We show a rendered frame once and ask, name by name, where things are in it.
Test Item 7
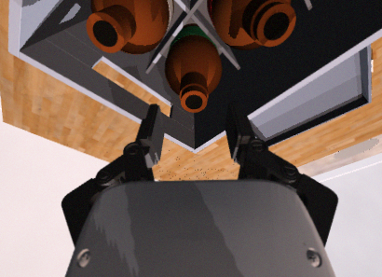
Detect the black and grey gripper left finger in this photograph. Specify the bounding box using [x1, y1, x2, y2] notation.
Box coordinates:
[61, 104, 165, 247]

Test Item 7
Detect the brown glass bottle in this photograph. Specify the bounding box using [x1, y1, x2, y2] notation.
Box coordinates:
[86, 0, 174, 55]
[165, 23, 222, 113]
[207, 0, 296, 50]

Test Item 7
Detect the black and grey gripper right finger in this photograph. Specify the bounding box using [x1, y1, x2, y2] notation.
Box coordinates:
[225, 101, 338, 248]

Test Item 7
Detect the grey shallow tray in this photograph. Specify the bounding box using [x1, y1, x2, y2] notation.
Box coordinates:
[250, 44, 372, 147]

